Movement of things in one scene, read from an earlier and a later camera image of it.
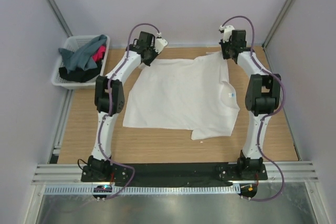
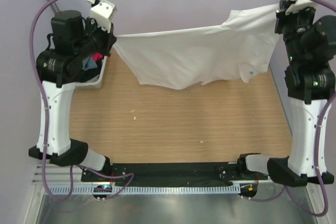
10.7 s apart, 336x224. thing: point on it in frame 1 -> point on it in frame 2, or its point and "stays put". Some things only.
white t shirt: (193, 95) -> (241, 46)
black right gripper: (224, 55) -> (281, 17)
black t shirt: (80, 75) stays put
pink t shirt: (98, 55) stays put
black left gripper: (148, 63) -> (109, 39)
